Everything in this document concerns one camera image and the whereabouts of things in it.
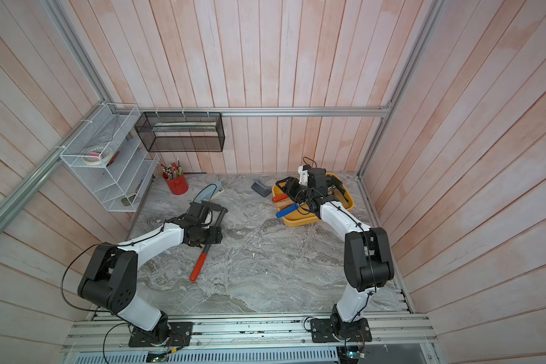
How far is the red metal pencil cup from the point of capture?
3.48 ft

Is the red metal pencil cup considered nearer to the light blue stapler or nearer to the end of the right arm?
the light blue stapler

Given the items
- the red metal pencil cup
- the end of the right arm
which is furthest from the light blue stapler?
the end of the right arm
